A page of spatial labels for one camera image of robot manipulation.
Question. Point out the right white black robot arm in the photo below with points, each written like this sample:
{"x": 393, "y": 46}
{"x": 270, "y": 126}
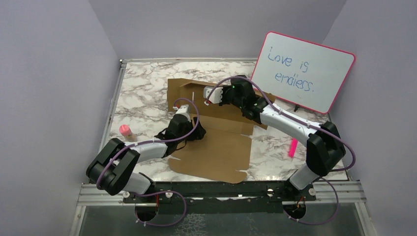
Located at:
{"x": 324, "y": 148}

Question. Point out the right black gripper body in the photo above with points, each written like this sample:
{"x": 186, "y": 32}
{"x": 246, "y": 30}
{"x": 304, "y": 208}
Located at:
{"x": 228, "y": 98}

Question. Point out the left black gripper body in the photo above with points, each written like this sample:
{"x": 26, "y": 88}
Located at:
{"x": 189, "y": 127}

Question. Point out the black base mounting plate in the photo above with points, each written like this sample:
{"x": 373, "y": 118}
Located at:
{"x": 210, "y": 197}

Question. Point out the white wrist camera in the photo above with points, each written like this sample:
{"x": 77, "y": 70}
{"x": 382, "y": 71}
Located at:
{"x": 183, "y": 110}
{"x": 212, "y": 95}

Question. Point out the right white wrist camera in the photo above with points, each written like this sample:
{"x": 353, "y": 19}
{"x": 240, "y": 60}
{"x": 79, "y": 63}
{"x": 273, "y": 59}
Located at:
{"x": 212, "y": 95}

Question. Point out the pink framed whiteboard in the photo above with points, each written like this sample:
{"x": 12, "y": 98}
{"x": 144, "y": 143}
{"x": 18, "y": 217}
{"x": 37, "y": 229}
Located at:
{"x": 301, "y": 72}

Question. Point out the pink capped small bottle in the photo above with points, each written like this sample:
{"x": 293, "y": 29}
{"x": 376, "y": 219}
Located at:
{"x": 127, "y": 133}

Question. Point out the brown cardboard box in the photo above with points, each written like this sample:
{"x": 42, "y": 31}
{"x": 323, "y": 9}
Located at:
{"x": 224, "y": 152}

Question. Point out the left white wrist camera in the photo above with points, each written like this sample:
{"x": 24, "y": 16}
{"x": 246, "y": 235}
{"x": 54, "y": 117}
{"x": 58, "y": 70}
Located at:
{"x": 183, "y": 110}

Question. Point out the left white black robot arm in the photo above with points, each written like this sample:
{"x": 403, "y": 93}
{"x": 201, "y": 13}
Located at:
{"x": 112, "y": 169}

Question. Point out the pink marker pen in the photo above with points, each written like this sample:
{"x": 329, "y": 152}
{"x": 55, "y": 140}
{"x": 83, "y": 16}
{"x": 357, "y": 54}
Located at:
{"x": 293, "y": 147}

